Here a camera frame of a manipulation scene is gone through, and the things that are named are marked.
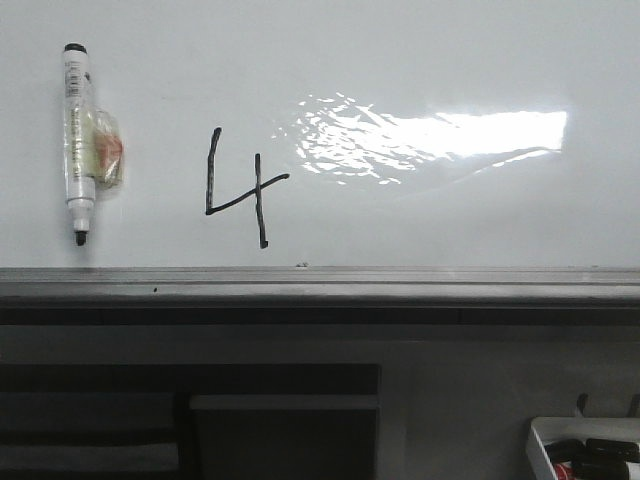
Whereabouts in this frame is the metal wall hook left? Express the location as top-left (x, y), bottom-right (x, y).
top-left (574, 393), bottom-right (589, 418)

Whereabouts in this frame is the metal wall hook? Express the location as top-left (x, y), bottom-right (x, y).
top-left (626, 393), bottom-right (640, 418)
top-left (574, 393), bottom-right (589, 418)

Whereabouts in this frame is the metal wall hook right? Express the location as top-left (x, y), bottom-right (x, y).
top-left (626, 393), bottom-right (640, 418)

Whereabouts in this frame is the white marker tray box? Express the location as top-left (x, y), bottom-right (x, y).
top-left (525, 417), bottom-right (639, 480)

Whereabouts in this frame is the red marker in tray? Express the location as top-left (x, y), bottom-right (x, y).
top-left (544, 439), bottom-right (585, 480)

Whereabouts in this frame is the dark cabinet below board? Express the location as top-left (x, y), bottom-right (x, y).
top-left (1, 364), bottom-right (380, 479)

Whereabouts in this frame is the white whiteboard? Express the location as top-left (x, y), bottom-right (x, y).
top-left (1, 1), bottom-right (639, 268)

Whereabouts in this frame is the white marker with taped magnet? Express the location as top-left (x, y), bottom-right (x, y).
top-left (62, 43), bottom-right (124, 246)

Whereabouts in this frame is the black marker in tray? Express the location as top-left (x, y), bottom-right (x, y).
top-left (571, 438), bottom-right (639, 480)

